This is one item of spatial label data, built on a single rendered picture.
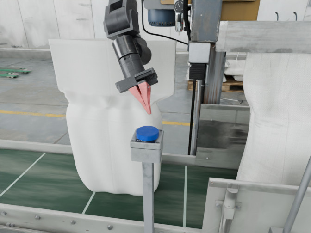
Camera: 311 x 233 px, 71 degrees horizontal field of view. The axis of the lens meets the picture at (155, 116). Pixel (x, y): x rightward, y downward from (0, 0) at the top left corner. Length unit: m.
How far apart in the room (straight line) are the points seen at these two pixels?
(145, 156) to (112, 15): 0.36
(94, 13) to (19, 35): 2.32
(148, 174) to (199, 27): 0.42
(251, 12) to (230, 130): 0.54
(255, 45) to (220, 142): 0.55
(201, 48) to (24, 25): 6.85
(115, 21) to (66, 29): 6.06
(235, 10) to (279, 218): 0.70
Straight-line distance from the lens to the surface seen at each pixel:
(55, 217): 1.06
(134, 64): 0.55
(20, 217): 1.16
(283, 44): 0.83
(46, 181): 1.25
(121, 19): 0.59
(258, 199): 0.69
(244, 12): 0.93
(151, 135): 0.55
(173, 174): 1.17
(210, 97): 1.19
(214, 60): 1.14
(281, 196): 0.69
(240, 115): 1.12
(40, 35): 7.07
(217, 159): 1.23
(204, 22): 0.62
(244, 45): 0.80
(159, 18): 1.04
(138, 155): 0.57
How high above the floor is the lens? 1.13
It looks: 25 degrees down
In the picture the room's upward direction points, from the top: straight up
